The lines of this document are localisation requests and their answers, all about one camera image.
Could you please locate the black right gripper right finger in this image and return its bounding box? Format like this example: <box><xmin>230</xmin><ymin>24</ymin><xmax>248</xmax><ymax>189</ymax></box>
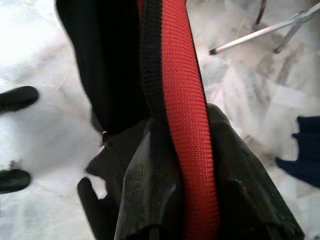
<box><xmin>207</xmin><ymin>104</ymin><xmax>305</xmax><ymax>240</ymax></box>

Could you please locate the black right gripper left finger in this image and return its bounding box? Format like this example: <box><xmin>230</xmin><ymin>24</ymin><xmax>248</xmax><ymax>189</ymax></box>
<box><xmin>114</xmin><ymin>129</ymin><xmax>185</xmax><ymax>240</ymax></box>

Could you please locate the black knit garment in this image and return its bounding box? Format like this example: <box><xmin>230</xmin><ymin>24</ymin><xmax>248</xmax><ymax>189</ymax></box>
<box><xmin>54</xmin><ymin>0</ymin><xmax>221</xmax><ymax>240</ymax></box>

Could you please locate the navy blue garment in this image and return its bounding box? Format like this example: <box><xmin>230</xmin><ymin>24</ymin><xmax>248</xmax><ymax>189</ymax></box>
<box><xmin>275</xmin><ymin>115</ymin><xmax>320</xmax><ymax>189</ymax></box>

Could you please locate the black right robot foot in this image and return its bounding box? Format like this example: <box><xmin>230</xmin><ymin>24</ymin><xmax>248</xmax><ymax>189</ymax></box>
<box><xmin>0</xmin><ymin>169</ymin><xmax>31</xmax><ymax>195</ymax></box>

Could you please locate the black robot foot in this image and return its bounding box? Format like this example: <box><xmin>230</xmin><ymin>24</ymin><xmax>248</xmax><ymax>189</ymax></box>
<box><xmin>0</xmin><ymin>86</ymin><xmax>39</xmax><ymax>113</ymax></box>
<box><xmin>0</xmin><ymin>169</ymin><xmax>31</xmax><ymax>195</ymax></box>

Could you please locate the silver metal clothes rack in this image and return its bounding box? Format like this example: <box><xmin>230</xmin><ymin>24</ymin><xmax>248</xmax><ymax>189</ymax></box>
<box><xmin>209</xmin><ymin>3</ymin><xmax>320</xmax><ymax>55</ymax></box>

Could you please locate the black left robot foot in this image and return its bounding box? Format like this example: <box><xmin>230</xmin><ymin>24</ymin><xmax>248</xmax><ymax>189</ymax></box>
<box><xmin>0</xmin><ymin>86</ymin><xmax>39</xmax><ymax>113</ymax></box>

